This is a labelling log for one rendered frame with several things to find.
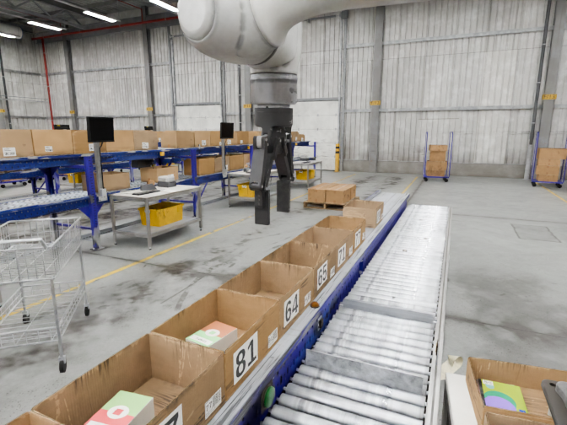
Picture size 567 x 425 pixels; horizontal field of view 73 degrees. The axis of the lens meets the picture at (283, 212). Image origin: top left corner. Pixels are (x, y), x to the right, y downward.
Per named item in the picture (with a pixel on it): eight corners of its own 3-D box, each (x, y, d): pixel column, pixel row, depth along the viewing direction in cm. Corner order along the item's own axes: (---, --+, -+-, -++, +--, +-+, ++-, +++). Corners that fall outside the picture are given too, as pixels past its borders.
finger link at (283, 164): (265, 139, 77) (267, 135, 78) (276, 180, 84) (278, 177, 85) (283, 139, 75) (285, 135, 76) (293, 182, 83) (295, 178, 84)
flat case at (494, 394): (519, 390, 137) (520, 386, 137) (531, 427, 120) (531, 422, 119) (477, 381, 142) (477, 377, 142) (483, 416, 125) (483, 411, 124)
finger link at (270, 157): (282, 140, 75) (280, 136, 74) (270, 192, 72) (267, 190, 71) (263, 139, 76) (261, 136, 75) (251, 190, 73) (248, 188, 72)
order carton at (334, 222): (353, 255, 258) (353, 230, 254) (311, 249, 269) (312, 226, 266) (364, 239, 293) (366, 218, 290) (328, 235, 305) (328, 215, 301)
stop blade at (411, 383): (421, 399, 142) (423, 377, 140) (305, 368, 160) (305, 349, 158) (421, 398, 142) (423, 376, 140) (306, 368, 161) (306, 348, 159)
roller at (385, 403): (427, 428, 130) (429, 415, 129) (288, 387, 151) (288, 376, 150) (428, 418, 135) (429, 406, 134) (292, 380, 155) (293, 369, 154)
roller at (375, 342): (434, 365, 165) (434, 355, 164) (319, 339, 186) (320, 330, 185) (434, 359, 169) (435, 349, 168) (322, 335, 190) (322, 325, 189)
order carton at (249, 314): (226, 402, 117) (224, 352, 113) (152, 377, 129) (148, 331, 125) (280, 339, 152) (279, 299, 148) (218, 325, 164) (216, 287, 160)
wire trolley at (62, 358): (24, 320, 349) (8, 210, 328) (92, 312, 365) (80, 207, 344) (-32, 396, 249) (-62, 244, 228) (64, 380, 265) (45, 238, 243)
